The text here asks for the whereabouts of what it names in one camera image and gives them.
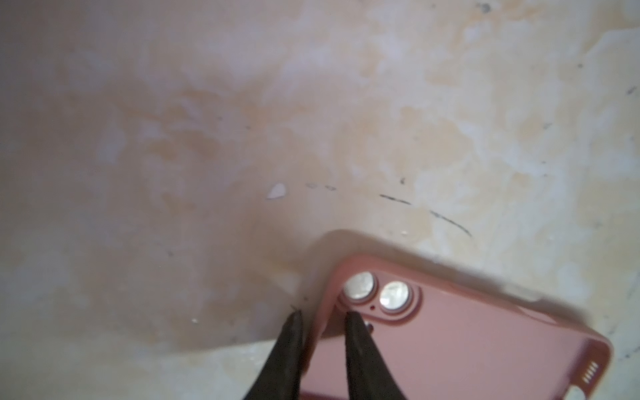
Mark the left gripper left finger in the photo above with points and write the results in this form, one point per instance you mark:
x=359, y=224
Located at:
x=280, y=376

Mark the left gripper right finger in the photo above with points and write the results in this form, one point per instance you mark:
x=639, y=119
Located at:
x=368, y=374

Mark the pink case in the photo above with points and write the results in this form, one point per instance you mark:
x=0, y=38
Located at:
x=441, y=340

